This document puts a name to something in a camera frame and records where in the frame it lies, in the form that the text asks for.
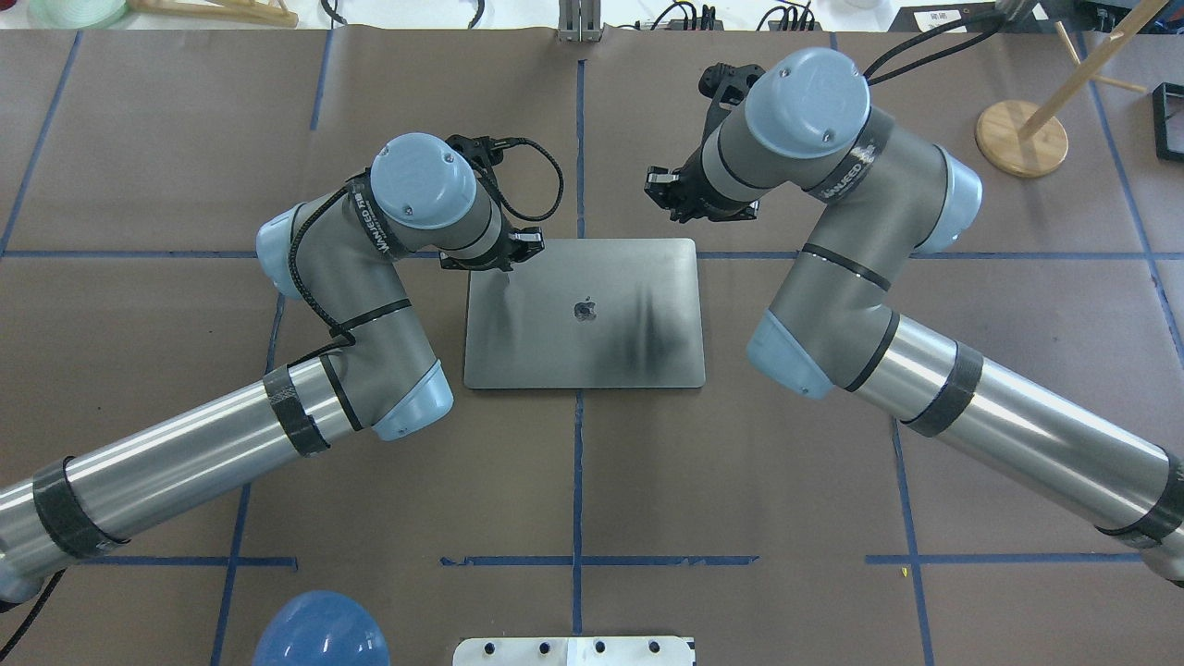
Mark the green glass plate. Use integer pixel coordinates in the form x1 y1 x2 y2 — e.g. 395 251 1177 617
28 0 130 30

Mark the aluminium frame post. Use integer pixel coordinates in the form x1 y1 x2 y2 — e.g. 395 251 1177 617
556 0 604 43

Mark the wooden dish rack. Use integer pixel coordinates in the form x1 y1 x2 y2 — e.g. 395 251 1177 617
126 1 300 28

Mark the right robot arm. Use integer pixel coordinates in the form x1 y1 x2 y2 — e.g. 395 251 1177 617
646 47 1180 585

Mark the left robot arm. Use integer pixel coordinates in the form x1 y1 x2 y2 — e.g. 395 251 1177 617
4 132 543 611

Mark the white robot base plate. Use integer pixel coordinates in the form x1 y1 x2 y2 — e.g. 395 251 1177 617
452 635 697 665

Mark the wooden stand round base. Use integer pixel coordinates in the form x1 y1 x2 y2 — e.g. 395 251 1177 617
974 1 1167 179

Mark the grey laptop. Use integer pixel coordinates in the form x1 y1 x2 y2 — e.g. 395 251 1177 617
462 239 706 389

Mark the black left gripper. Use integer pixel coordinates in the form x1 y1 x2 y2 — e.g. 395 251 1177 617
439 228 545 271

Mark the black frame object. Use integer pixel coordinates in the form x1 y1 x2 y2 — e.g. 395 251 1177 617
1152 81 1183 152

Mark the blue dome cap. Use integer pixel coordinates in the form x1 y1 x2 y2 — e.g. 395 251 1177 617
251 590 390 665

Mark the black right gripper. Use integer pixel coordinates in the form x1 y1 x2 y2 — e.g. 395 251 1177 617
646 166 759 223

